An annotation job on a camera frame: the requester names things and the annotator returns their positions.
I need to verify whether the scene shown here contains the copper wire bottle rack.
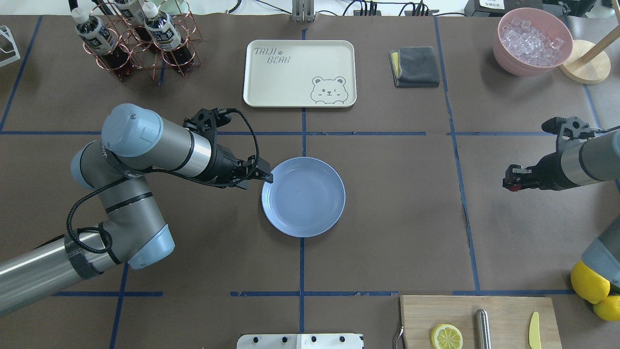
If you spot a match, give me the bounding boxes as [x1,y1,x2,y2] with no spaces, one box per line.
[69,0,202,83]

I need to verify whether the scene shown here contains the yellow lemon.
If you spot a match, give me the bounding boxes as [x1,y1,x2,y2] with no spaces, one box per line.
[571,261,611,304]
[592,295,620,322]

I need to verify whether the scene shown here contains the wooden stand with carton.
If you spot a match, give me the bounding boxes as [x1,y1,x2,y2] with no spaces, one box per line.
[559,26,620,84]

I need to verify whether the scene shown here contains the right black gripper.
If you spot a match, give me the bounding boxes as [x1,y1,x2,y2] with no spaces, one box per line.
[503,117,596,191]

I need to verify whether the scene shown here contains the yellow plastic knife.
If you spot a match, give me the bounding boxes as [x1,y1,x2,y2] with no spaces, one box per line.
[528,311,541,349]

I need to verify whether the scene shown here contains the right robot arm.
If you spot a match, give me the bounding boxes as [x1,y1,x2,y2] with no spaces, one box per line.
[502,116,620,288]

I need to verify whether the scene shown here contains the grey yellow cloth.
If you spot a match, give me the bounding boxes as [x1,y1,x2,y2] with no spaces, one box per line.
[389,47,440,88]

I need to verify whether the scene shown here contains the aluminium frame post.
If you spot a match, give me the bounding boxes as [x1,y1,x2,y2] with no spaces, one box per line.
[292,0,316,22]

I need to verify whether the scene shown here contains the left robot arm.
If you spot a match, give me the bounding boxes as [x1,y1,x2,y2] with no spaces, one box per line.
[1,103,273,316]

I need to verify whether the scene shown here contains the steel rod black tip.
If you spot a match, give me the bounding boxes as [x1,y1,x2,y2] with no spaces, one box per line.
[475,309,492,349]

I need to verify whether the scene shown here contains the bottle white cap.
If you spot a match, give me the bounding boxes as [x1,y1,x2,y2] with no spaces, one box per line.
[142,1,194,75]
[113,0,152,42]
[71,7,135,78]

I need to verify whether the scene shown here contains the cream bear tray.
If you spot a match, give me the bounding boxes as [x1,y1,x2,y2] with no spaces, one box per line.
[243,39,357,108]

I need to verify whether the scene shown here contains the white wire cup basket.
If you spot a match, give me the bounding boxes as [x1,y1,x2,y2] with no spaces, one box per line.
[0,26,21,67]

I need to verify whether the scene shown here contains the wooden cutting board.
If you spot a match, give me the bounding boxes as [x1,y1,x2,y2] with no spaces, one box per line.
[400,295,562,349]

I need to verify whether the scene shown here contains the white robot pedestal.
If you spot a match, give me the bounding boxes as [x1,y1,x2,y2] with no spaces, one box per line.
[236,333,365,349]

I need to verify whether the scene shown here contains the blue plate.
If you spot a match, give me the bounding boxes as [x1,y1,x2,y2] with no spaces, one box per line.
[261,157,347,238]

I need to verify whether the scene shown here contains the lemon half slice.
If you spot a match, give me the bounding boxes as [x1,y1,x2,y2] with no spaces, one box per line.
[429,323,464,349]

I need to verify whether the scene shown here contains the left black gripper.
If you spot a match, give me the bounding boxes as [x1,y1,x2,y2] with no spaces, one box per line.
[183,108,273,190]

